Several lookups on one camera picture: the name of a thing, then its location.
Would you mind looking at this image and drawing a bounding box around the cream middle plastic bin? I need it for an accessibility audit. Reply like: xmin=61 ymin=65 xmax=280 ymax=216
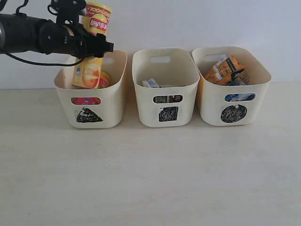
xmin=132 ymin=48 xmax=200 ymax=128

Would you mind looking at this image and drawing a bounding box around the orange snack bag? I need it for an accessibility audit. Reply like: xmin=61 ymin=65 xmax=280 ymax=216
xmin=204 ymin=55 xmax=246 ymax=86

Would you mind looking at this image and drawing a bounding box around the purple small box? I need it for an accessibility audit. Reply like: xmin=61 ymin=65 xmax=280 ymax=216
xmin=169 ymin=95 xmax=183 ymax=103

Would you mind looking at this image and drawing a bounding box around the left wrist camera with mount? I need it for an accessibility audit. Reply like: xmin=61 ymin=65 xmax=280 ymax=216
xmin=48 ymin=0 xmax=87 ymax=25

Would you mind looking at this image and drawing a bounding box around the black snack bag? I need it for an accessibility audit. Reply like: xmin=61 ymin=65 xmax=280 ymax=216
xmin=226 ymin=70 xmax=249 ymax=86

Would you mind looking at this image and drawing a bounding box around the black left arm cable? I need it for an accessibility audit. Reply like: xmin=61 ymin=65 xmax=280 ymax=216
xmin=4 ymin=52 xmax=83 ymax=67

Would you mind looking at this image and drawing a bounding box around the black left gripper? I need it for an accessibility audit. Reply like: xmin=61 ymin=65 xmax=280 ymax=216
xmin=63 ymin=24 xmax=114 ymax=59

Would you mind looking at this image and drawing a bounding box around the blue white small carton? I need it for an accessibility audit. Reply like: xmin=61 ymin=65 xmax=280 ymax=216
xmin=142 ymin=79 xmax=160 ymax=103

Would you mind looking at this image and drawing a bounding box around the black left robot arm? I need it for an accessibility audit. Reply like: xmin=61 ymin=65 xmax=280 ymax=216
xmin=0 ymin=14 xmax=114 ymax=59

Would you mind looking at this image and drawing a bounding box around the light blue snack bag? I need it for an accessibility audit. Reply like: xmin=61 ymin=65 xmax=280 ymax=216
xmin=225 ymin=93 xmax=256 ymax=102

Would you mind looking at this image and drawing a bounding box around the pink chips can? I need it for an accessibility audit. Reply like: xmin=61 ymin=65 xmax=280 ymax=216
xmin=71 ymin=71 xmax=111 ymax=105

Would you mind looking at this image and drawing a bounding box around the yellow chips can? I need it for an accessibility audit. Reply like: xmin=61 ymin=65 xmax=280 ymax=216
xmin=72 ymin=1 xmax=111 ymax=89

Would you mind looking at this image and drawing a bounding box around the cream left plastic bin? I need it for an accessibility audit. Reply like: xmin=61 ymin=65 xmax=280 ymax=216
xmin=54 ymin=50 xmax=127 ymax=129

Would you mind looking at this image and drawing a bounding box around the cream right plastic bin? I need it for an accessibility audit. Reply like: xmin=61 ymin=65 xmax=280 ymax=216
xmin=192 ymin=46 xmax=271 ymax=126

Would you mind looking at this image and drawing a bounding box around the cream plastic bin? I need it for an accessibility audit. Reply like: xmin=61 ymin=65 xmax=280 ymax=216
xmin=54 ymin=50 xmax=127 ymax=129
xmin=132 ymin=48 xmax=200 ymax=128
xmin=192 ymin=46 xmax=271 ymax=126

